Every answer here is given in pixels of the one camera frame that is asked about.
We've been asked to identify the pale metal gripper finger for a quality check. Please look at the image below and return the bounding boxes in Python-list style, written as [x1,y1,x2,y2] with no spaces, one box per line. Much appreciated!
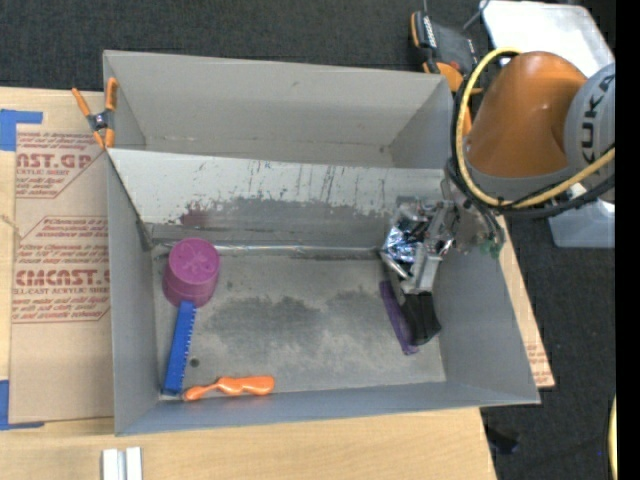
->
[380,217,427,280]
[408,241,444,293]

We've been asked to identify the black soft pouch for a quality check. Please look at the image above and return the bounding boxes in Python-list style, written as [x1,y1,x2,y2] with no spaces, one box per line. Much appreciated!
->
[399,290,443,347]

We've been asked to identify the purple flat strip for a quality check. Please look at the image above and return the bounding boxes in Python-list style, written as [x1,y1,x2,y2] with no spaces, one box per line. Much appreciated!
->
[378,280,420,357]

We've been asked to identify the grey metal bin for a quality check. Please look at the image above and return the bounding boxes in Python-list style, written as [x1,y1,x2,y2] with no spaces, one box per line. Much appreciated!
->
[102,50,542,437]

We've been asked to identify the magenta plastic cup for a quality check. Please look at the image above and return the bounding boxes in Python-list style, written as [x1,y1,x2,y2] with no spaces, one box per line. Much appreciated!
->
[161,237,222,309]

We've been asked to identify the orange plastic toy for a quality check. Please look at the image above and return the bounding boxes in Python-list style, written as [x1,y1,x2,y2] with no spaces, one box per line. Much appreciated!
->
[182,375,276,402]

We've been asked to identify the blue toothed plastic bar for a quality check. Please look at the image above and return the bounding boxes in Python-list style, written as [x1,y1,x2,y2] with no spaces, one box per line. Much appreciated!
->
[161,300,197,396]

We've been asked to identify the brown cardboard board red print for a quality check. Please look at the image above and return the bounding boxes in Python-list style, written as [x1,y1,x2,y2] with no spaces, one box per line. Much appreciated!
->
[0,85,556,425]

